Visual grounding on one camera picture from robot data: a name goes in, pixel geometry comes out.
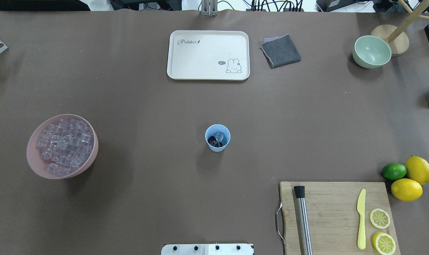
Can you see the dark red cherries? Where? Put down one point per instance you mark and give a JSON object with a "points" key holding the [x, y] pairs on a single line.
{"points": [[213, 141]]}

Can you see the light blue cup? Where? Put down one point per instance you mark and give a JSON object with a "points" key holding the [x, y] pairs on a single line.
{"points": [[218, 128]]}

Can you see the pile of clear ice cubes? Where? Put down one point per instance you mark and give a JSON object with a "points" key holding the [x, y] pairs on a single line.
{"points": [[65, 145]]}

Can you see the cream rabbit tray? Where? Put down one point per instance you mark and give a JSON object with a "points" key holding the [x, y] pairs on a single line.
{"points": [[208, 55]]}

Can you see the grey folded cloth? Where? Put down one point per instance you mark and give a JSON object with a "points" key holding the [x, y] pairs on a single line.
{"points": [[280, 51]]}

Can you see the steel muddler black tip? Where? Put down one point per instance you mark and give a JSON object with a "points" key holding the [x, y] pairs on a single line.
{"points": [[304, 228]]}

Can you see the wooden cutting board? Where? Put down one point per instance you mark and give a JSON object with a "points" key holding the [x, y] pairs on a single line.
{"points": [[332, 215]]}

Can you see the pink bowl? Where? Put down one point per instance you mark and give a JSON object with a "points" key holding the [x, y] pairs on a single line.
{"points": [[32, 153]]}

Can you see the yellow plastic knife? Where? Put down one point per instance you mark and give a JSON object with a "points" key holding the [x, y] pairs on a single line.
{"points": [[360, 207]]}

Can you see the mint green bowl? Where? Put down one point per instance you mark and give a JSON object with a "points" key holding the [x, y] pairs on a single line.
{"points": [[371, 52]]}

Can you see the green lime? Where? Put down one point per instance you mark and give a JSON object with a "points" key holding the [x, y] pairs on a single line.
{"points": [[394, 171]]}

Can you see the lemon half lower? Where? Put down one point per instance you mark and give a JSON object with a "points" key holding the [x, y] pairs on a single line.
{"points": [[379, 218]]}

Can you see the lemon half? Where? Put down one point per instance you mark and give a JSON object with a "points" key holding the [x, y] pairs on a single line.
{"points": [[383, 243], [379, 218]]}

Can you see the wooden stand with base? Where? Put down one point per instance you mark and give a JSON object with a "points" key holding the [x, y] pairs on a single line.
{"points": [[395, 37]]}

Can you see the yellow lemon near board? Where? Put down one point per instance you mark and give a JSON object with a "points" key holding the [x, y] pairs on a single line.
{"points": [[406, 189]]}

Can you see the lemon half upper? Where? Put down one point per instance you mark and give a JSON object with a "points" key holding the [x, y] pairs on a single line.
{"points": [[383, 243]]}

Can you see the yellow lemon outer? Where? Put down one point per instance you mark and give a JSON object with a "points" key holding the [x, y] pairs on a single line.
{"points": [[417, 169]]}

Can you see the metal camera post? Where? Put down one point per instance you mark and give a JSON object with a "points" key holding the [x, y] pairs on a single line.
{"points": [[209, 8]]}

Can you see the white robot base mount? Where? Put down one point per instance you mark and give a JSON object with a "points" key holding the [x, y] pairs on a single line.
{"points": [[208, 249]]}

